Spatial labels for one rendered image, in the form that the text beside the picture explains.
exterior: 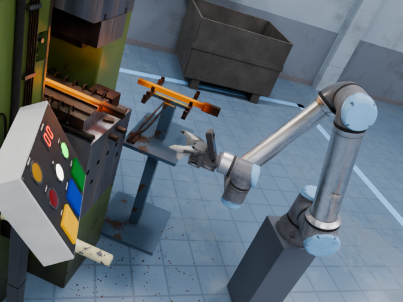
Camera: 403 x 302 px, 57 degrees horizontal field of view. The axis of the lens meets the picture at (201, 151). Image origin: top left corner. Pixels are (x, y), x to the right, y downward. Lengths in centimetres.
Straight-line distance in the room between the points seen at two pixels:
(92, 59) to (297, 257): 136
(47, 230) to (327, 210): 107
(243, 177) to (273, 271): 68
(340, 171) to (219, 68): 315
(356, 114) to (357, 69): 549
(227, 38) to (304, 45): 203
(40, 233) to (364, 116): 105
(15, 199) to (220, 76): 380
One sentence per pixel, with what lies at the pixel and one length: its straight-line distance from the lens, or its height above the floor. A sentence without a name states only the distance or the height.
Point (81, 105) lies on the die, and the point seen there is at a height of 99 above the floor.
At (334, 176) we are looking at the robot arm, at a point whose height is 111.
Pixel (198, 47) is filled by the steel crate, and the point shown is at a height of 52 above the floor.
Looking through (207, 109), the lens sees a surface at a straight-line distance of 191.
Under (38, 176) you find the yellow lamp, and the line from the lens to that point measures 91.
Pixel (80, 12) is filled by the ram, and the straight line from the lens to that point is 128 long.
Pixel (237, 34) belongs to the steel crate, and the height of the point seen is 77.
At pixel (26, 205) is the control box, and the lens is 89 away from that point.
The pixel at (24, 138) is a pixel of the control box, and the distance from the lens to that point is 98.
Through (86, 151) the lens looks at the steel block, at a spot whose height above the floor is 88.
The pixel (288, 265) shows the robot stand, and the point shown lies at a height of 48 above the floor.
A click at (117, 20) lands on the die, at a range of 142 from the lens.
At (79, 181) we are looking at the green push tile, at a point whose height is 101.
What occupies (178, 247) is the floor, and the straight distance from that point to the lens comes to 243.
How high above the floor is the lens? 175
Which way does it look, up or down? 31 degrees down
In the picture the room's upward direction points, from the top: 21 degrees clockwise
